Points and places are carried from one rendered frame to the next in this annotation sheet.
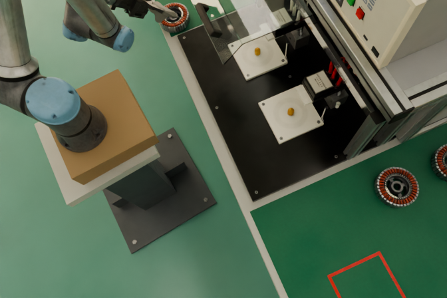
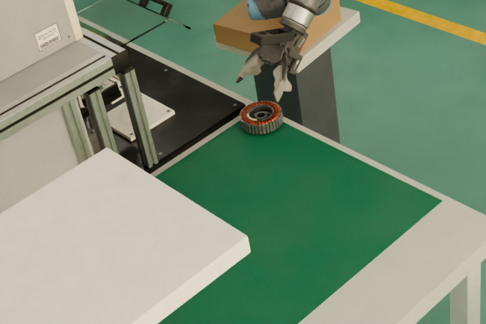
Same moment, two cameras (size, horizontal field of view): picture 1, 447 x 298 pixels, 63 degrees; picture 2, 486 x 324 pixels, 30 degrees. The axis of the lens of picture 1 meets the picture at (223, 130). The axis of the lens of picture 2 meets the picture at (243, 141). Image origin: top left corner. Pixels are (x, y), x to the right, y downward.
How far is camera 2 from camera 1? 2.75 m
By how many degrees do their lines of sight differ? 74
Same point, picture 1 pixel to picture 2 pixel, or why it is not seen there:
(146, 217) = not seen: hidden behind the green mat
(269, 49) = (122, 121)
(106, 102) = (275, 21)
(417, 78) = not seen: outside the picture
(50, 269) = (384, 108)
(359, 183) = not seen: hidden behind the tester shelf
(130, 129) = (238, 17)
